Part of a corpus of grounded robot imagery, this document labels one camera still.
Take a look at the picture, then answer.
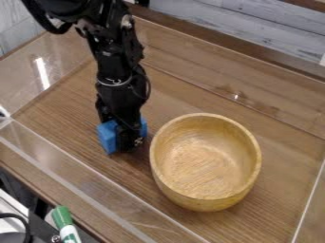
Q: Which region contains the clear acrylic tray wall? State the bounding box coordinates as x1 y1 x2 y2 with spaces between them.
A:
0 118 207 243

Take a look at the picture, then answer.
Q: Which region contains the blue foam block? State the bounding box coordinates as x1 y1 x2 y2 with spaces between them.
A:
96 119 147 155

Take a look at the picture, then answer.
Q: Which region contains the green and white marker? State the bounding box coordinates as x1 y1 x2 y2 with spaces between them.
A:
51 205 83 243

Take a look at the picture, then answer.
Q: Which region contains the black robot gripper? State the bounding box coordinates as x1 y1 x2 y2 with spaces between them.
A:
93 74 152 154

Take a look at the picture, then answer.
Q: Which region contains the brown wooden bowl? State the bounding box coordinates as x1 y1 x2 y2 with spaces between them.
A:
150 113 262 212

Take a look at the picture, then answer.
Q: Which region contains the black cable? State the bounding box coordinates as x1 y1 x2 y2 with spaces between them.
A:
0 212 33 243

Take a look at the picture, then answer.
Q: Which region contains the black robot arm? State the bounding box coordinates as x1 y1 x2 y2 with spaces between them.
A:
20 0 151 154

